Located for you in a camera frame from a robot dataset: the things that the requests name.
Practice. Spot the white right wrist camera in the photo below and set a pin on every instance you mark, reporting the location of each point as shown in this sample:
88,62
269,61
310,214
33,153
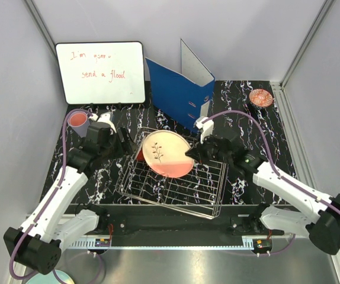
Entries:
205,126

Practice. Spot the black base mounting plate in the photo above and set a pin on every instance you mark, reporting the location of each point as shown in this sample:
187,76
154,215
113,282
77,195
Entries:
157,226

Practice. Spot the lavender cup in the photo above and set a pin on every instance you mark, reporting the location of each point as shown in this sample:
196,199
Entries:
82,130

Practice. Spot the wire dish rack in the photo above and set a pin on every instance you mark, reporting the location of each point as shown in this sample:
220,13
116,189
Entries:
198,193

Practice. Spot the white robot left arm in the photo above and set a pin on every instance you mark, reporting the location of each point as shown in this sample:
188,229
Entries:
40,240

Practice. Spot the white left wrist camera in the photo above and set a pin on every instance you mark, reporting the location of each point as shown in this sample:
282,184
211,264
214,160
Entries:
106,118

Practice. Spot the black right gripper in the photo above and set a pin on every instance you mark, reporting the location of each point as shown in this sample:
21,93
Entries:
197,153

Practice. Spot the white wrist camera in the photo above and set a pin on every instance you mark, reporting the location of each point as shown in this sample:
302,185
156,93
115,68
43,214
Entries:
205,126
106,118

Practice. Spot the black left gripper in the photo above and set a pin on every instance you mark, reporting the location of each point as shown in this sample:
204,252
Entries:
128,145

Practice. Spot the whiteboard with red writing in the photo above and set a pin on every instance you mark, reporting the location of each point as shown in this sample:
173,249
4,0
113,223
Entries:
102,72

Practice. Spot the pink beige plate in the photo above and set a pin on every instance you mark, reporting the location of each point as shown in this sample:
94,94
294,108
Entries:
164,152

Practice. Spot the red blue patterned bowl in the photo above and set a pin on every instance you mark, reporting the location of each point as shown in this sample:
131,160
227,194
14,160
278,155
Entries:
260,98

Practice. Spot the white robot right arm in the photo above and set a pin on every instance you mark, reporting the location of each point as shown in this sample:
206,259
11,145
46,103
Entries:
315,215

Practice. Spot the light blue plate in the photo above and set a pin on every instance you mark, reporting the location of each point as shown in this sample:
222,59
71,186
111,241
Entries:
50,278

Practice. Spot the pink cup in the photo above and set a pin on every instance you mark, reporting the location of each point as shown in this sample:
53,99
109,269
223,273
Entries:
77,119

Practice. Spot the blue ring binder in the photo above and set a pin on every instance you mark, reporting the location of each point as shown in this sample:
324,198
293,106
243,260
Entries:
184,96

